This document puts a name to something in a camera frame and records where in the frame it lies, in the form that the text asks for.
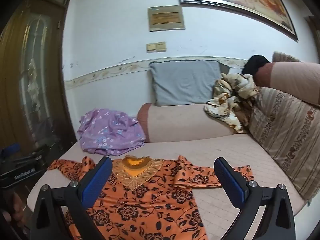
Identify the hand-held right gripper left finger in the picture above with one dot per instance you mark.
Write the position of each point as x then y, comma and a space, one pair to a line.
97, 182

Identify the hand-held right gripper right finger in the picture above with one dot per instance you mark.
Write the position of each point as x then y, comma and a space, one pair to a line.
231, 182

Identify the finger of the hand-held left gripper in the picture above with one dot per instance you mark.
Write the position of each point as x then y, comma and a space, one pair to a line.
14, 148

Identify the orange black floral shirt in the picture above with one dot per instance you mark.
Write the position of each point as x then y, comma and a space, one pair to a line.
140, 205

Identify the person's left hand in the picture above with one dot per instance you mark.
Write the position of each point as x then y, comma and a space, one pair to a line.
19, 207

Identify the purple floral garment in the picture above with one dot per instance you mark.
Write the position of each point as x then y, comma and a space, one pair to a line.
112, 132

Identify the beige striped pillow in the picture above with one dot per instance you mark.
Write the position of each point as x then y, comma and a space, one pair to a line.
287, 140

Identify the wooden door with glass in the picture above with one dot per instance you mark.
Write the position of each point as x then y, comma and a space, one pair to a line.
32, 75

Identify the cream brown patterned blanket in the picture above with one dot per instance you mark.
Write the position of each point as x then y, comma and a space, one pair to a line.
232, 100

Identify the grey pillow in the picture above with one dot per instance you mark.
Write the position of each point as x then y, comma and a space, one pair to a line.
185, 82

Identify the black cloth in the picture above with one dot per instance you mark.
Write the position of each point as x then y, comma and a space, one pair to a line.
255, 63

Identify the beige patterned cushion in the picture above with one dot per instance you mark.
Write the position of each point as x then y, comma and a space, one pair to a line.
285, 56

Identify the yellow light switch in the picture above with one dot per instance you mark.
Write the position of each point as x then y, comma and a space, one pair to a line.
161, 46
150, 47

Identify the framed wall plaque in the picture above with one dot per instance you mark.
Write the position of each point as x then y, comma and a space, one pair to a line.
166, 17

